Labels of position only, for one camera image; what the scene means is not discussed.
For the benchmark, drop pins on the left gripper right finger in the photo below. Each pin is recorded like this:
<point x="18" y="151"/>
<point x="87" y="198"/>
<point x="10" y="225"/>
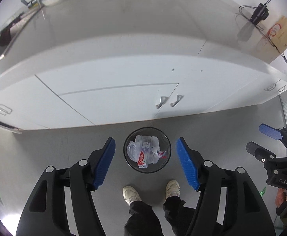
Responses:
<point x="207" y="178"/>

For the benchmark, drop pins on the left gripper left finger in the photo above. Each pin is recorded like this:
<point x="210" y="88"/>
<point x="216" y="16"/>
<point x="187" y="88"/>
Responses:
<point x="85" y="177"/>

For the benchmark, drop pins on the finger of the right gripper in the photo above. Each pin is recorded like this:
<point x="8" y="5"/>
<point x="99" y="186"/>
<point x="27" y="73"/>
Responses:
<point x="270" y="132"/>
<point x="260" y="153"/>

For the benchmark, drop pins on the Colgate toothpaste box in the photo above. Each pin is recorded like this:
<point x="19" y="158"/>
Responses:
<point x="142" y="160"/>

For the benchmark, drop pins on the black trash bin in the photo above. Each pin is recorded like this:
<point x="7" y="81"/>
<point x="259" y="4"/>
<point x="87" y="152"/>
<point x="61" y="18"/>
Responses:
<point x="154" y="143"/>

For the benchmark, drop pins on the right white shoe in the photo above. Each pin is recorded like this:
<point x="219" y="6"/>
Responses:
<point x="172" y="189"/>

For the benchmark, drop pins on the white shoe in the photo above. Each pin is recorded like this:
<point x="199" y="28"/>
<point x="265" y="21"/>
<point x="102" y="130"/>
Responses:
<point x="172" y="189"/>
<point x="130" y="195"/>

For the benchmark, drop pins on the left white shoe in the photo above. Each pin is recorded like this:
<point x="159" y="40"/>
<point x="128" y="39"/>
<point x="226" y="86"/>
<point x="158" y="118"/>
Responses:
<point x="130" y="195"/>

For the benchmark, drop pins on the white cabinet front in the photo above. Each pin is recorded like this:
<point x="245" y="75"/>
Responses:
<point x="129" y="78"/>

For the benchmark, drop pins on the brown paper bag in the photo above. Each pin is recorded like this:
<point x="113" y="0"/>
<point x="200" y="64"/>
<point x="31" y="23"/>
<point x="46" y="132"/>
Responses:
<point x="278" y="34"/>

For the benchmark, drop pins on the black charger device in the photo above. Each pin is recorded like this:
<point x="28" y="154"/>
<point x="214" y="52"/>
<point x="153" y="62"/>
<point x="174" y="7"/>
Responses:
<point x="260" y="14"/>

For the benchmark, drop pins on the steel sink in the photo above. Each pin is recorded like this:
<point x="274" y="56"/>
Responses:
<point x="12" y="28"/>

